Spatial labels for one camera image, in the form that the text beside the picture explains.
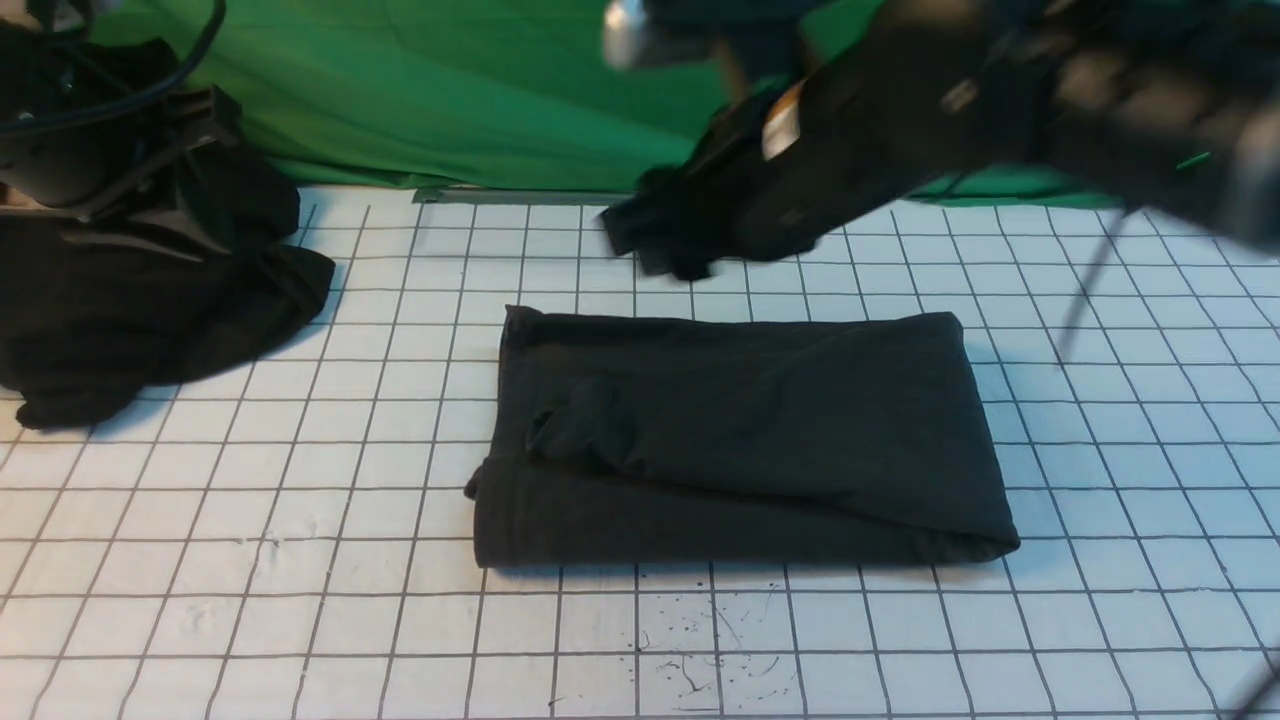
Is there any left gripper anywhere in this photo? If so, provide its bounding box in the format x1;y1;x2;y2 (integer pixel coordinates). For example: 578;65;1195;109
3;87;242;261

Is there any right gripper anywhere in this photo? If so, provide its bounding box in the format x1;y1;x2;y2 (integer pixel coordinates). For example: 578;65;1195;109
602;79;901;281

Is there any gray long-sleeve top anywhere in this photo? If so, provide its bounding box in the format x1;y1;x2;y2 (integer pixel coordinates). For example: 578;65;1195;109
463;306;1021;569

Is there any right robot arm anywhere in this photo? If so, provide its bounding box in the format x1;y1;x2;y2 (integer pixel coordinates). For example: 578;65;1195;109
600;1;1279;282

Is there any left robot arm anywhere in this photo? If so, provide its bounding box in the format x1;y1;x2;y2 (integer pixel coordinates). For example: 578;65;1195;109
3;1;241;263

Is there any black cloth pile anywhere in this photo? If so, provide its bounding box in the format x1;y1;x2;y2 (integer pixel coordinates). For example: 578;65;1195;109
0;40;337;430

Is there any green backdrop cloth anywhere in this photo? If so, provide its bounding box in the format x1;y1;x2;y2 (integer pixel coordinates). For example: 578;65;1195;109
90;0;1132;208

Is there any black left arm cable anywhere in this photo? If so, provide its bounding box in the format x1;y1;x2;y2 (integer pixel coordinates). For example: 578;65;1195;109
0;0;229;136

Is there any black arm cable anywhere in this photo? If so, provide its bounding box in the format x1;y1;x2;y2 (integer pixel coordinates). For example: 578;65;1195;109
1055;205;1132;366
0;0;229;136

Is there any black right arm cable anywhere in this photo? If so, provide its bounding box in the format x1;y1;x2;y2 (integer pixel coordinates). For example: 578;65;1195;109
1055;205;1132;366

